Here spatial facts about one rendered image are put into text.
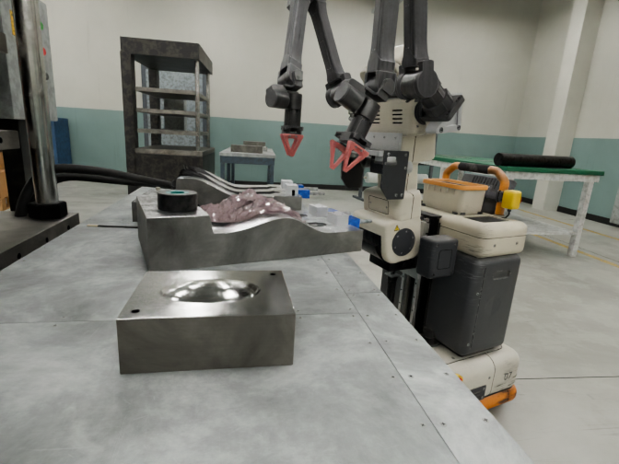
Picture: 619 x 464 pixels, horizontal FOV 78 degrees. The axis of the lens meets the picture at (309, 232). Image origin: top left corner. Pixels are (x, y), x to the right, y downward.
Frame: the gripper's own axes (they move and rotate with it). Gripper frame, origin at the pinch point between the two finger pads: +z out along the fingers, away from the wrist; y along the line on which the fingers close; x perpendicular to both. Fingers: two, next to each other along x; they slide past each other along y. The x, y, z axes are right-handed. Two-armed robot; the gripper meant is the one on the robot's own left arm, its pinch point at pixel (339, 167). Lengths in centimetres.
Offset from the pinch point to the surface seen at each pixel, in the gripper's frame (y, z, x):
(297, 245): 15.1, 23.1, -9.5
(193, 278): 38, 32, -36
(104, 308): 29, 43, -43
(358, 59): -575, -307, 274
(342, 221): 9.1, 13.2, 2.7
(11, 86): -59, 20, -80
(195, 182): -24.1, 21.7, -27.3
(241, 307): 49, 30, -33
